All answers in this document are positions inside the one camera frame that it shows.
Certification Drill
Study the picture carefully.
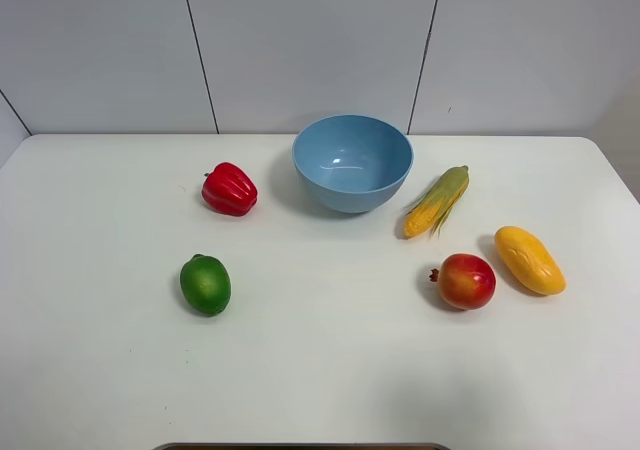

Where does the red pomegranate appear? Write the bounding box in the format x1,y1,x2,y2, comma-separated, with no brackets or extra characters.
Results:
429,253,496,311

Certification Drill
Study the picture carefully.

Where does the yellow mango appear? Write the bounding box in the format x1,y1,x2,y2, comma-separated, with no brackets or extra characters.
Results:
494,226,566,296

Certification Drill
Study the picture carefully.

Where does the blue plastic bowl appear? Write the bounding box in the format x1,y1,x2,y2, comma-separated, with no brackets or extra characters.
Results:
292,115,414,214

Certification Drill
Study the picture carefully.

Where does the red bell pepper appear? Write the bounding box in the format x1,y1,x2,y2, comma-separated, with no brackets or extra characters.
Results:
201,162,258,217

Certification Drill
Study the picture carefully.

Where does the corn cob with husk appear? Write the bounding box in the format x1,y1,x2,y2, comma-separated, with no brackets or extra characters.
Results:
403,165,470,239

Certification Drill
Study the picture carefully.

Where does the green lime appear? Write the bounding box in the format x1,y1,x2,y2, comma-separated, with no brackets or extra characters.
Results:
179,254,231,317

